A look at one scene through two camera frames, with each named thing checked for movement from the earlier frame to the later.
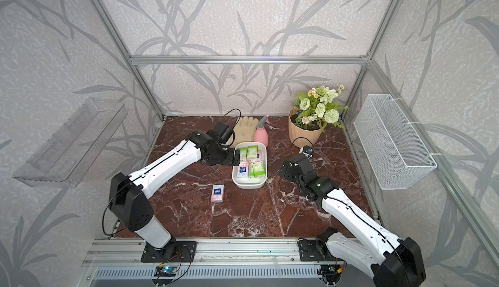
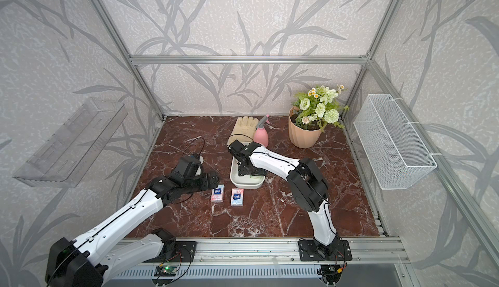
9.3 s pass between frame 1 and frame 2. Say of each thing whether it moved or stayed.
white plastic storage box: stayed
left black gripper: moved
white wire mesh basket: stayed
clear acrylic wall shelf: stayed
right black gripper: moved
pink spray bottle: stayed
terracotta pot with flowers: stayed
